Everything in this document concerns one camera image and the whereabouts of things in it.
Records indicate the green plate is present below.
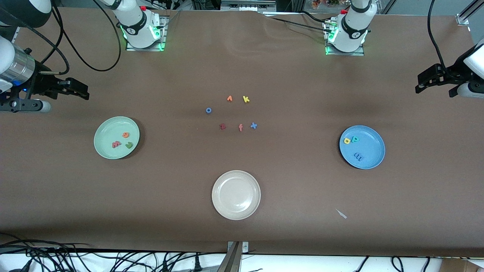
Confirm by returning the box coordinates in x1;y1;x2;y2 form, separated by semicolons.
94;116;140;160

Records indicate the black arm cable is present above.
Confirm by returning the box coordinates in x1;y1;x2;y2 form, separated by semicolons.
0;0;122;76
427;0;448;68

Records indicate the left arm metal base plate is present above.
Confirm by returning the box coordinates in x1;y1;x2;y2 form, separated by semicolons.
325;19;365;56

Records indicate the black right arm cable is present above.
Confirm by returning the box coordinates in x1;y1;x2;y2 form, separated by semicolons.
0;0;122;76

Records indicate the blue plate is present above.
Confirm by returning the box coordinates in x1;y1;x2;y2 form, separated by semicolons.
339;125;386;170

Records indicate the metal table bracket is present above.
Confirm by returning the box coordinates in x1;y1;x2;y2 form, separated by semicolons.
216;241;249;272

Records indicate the black base power cable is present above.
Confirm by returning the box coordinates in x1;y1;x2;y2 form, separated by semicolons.
261;11;335;32

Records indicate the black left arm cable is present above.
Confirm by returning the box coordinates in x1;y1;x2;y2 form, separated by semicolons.
427;0;448;68

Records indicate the beige plate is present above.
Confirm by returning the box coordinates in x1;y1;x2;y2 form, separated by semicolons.
211;170;261;221

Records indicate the aluminium profile with bracket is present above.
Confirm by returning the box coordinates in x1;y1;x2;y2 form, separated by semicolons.
456;0;484;26

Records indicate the black cable tangle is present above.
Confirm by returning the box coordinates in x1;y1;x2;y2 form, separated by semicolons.
0;232;227;272

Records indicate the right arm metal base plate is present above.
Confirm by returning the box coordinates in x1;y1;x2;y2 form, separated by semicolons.
126;15;168;51

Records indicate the grey metal box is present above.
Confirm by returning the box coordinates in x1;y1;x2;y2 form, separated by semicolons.
220;0;276;11

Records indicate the cardboard box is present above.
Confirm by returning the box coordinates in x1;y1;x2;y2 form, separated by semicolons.
441;258;484;272

